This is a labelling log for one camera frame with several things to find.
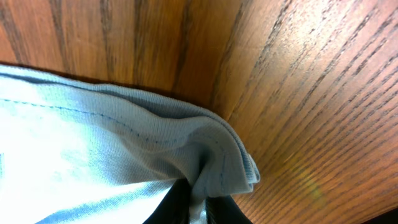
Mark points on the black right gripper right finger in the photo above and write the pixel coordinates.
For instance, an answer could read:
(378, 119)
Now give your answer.
(224, 210)

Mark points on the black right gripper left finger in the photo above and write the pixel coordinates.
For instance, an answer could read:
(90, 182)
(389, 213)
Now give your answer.
(174, 207)

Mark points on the light blue printed t-shirt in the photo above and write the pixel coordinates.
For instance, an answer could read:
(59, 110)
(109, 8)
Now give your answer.
(76, 152)

